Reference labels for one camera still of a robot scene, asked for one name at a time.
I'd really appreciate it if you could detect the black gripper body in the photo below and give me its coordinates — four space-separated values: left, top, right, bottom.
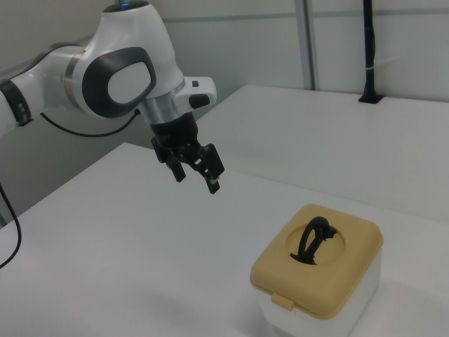
149 112 203 164

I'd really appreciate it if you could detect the tan lid with black handle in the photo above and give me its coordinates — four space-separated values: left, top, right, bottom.
249 203 383 321

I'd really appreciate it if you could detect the white plastic tool case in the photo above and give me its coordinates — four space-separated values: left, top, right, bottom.
259 242 382 337

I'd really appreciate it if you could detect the black pole with base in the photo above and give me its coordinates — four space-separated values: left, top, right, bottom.
357 0 383 105

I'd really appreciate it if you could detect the thin black cable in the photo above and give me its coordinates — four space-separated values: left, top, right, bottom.
40 107 142 137
0 182 22 270

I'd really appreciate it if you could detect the grey metal partition post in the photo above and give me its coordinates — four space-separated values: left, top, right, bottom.
300 0 320 91

